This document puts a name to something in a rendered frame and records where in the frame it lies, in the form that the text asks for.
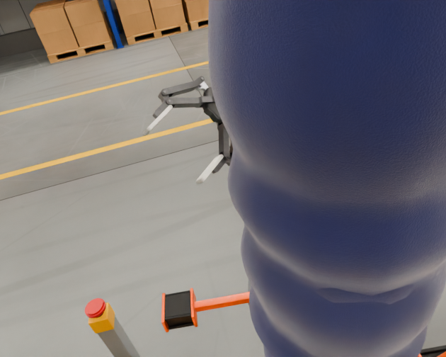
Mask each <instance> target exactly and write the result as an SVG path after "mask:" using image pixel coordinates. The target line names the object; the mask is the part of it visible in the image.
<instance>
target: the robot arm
mask: <svg viewBox="0 0 446 357"><path fill-rule="evenodd" d="M204 80H205V78H204V77H203V76H200V77H198V78H197V79H196V80H195V81H191V82H188V83H184V84H180V85H177V86H172V87H168V88H166V89H162V90H161V92H160V93H159V95H158V97H159V99H161V102H162V104H161V105H160V106H159V107H158V108H157V109H156V110H155V111H154V113H153V115H152V116H153V117H154V118H155V119H156V120H155V121H154V122H153V123H152V124H151V125H150V126H149V127H148V128H147V129H146V130H145V131H144V132H143V134H144V135H147V134H148V133H149V132H150V131H151V130H152V129H153V128H154V127H155V126H156V125H157V124H158V123H159V121H160V120H161V119H162V118H163V117H164V116H165V115H166V114H167V113H168V112H169V111H170V110H171V109H172V108H203V110H204V111H203V112H204V113H205V114H206V115H208V116H209V117H210V118H211V120H212V121H213V122H216V123H217V129H218V131H219V156H217V157H215V158H214V159H213V160H212V162H211V163H210V164H209V166H208V167H207V168H206V170H204V171H203V173H202V174H201V175H200V176H199V178H198V179H197V180H196V183H197V184H199V183H202V182H204V180H205V179H206V178H207V177H208V176H209V175H210V173H211V172H212V173H213V174H215V173H217V172H218V171H219V170H220V169H221V168H222V167H223V165H224V164H227V165H228V166H230V163H231V156H232V152H233V147H232V143H231V146H230V149H229V134H228V132H227V130H226V128H225V126H224V124H223V122H222V119H221V117H220V115H219V112H218V110H217V107H216V104H215V100H214V96H213V94H212V87H208V86H207V84H206V83H205V82H204ZM195 89H196V90H197V91H199V90H203V91H204V93H203V96H201V97H197V98H169V97H172V96H177V95H180V94H184V93H188V92H190V91H193V90H195Z"/></svg>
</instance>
